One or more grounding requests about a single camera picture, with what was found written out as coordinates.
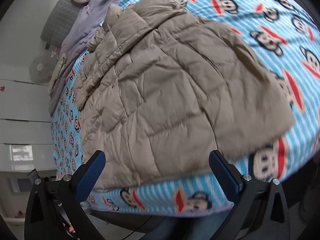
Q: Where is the round white fan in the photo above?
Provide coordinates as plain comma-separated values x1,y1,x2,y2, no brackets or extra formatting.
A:
29,54,57,83

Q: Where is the beige puffer jacket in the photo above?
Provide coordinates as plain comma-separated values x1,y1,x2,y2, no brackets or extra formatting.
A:
73,0,294,190

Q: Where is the person's left hand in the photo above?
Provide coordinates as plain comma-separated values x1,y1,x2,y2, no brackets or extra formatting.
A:
68,224,75,233

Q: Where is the grey quilted headboard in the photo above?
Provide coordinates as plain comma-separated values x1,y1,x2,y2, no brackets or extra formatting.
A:
41,0,84,48

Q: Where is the lavender bed sheet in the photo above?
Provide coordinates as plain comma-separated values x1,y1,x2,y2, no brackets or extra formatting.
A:
49,0,120,116

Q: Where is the beige plush toy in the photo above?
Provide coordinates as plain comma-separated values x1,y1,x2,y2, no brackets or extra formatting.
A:
48,53,67,96

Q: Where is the white drawer cabinet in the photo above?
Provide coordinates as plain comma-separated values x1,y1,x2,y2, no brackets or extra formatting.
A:
1,64,55,172

